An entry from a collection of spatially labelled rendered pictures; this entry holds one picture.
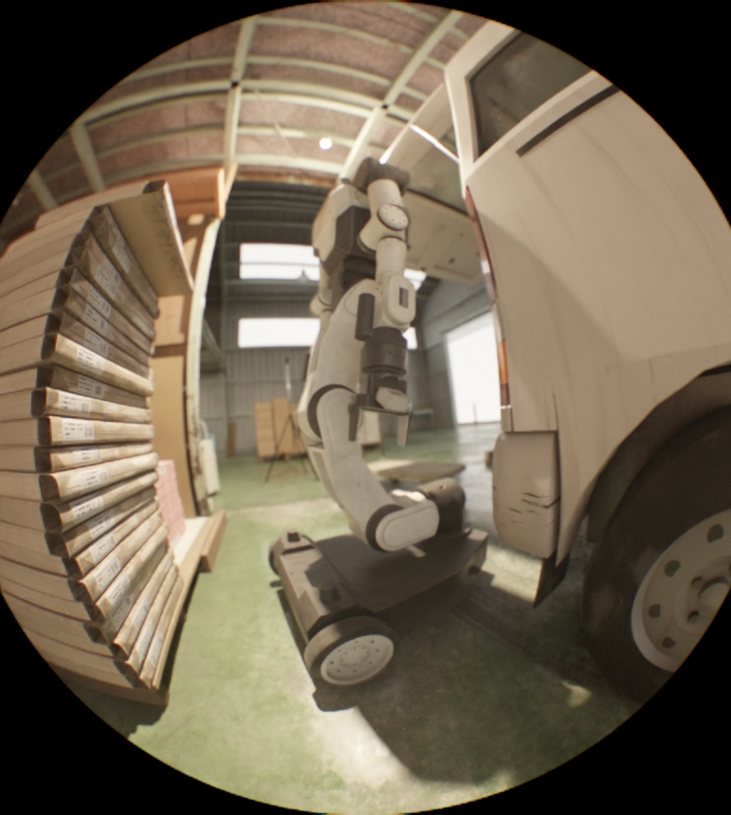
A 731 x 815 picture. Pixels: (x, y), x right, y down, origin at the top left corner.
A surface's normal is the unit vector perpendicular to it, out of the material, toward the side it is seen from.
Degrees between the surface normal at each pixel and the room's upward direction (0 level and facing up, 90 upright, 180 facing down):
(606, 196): 90
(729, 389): 90
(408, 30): 180
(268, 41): 180
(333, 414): 90
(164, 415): 90
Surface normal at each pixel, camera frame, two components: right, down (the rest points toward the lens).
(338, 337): 0.42, 0.33
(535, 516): -0.92, 0.10
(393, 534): 0.45, -0.09
